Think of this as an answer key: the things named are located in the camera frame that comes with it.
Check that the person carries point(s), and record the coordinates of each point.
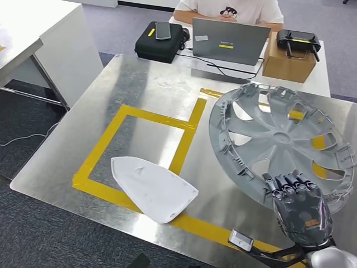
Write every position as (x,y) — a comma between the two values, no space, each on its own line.
(209,7)

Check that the cardboard box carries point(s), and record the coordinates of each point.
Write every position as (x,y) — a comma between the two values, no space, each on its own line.
(287,68)

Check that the metal workbench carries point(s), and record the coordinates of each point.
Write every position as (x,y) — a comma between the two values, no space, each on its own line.
(156,88)

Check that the black carrying case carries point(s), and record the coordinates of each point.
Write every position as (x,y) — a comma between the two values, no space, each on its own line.
(150,48)

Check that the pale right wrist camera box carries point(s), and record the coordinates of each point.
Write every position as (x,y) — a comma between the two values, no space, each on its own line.
(241,240)

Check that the grey plastic hubcap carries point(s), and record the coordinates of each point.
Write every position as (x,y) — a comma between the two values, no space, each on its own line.
(281,138)

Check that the smartphone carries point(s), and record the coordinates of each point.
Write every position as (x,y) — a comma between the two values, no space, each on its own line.
(163,30)

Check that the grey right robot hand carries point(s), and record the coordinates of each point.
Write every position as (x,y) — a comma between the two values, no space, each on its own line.
(303,218)

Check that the white triangular plastic cover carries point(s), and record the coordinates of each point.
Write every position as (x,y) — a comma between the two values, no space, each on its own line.
(150,188)

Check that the white desk with metal frame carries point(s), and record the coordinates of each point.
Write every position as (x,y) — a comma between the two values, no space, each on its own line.
(69,55)

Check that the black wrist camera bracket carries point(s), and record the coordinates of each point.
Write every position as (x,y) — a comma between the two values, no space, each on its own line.
(278,255)

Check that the black controller with antennas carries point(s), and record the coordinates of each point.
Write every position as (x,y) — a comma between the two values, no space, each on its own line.
(298,37)

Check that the grey laptop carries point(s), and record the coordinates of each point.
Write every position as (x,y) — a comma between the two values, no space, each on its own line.
(231,37)

